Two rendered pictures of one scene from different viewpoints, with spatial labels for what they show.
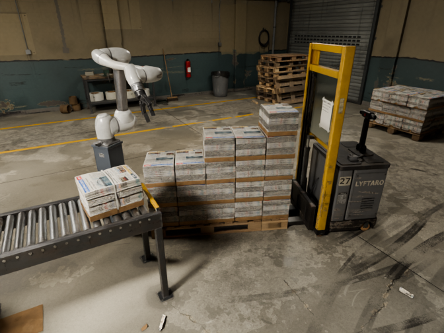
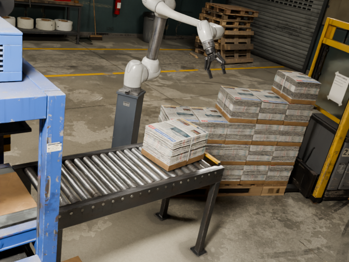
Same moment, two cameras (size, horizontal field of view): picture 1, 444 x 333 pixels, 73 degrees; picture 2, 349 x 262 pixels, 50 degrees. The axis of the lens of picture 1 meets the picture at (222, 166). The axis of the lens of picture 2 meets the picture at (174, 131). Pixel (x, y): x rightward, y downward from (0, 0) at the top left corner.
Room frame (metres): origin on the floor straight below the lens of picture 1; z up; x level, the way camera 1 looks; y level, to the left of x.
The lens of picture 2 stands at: (-0.52, 1.41, 2.10)
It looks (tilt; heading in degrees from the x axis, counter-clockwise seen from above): 24 degrees down; 346
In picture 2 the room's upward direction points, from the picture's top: 11 degrees clockwise
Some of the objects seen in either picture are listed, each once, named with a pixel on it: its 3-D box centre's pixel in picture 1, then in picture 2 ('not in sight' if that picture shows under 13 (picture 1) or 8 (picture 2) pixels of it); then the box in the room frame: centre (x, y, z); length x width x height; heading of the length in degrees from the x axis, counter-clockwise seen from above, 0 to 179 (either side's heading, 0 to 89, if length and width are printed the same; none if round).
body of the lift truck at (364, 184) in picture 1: (342, 184); (334, 156); (2.94, -1.34, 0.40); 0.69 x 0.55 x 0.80; 7
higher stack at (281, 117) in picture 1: (273, 168); (280, 134); (2.85, -0.54, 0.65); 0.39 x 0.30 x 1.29; 7
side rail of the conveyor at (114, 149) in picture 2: (54, 209); (108, 157); (1.92, 1.27, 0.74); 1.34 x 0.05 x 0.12; 119
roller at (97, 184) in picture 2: (8, 234); (91, 178); (1.57, 1.38, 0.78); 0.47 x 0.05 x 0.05; 29
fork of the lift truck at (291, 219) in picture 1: (256, 223); (256, 187); (2.71, -0.38, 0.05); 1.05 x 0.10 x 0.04; 97
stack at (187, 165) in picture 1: (205, 191); (213, 152); (2.76, 0.18, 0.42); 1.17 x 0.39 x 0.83; 97
